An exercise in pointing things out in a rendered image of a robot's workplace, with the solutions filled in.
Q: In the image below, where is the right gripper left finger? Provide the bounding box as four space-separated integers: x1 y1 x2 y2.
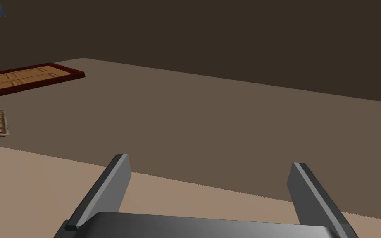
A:
64 153 132 232

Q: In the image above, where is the brown panelled door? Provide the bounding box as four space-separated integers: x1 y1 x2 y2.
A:
0 62 86 101

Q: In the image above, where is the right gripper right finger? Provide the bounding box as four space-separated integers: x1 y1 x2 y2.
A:
286 162 360 238

